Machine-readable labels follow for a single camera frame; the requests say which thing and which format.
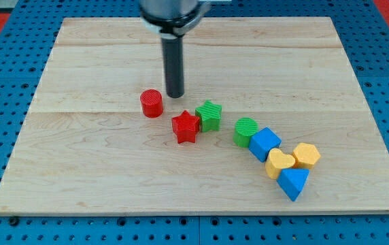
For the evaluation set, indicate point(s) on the green star block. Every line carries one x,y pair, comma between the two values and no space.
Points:
210,116

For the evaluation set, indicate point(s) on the red cylinder block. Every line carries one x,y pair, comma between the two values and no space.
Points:
151,103

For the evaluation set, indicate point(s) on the yellow hexagon block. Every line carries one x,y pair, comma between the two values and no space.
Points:
306,156

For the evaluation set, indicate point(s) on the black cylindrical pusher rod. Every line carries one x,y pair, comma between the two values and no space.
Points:
173,66

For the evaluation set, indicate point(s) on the blue cube block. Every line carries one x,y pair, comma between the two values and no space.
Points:
262,142

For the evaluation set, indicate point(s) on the yellow heart block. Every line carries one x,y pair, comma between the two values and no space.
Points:
276,162

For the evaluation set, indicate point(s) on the green cylinder block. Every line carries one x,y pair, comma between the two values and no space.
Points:
245,128

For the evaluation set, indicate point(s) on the red star block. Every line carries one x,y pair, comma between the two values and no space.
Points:
185,126

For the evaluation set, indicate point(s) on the blue triangle block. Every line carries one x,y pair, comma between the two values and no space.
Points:
292,181

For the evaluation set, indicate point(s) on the light wooden board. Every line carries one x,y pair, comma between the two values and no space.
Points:
86,149

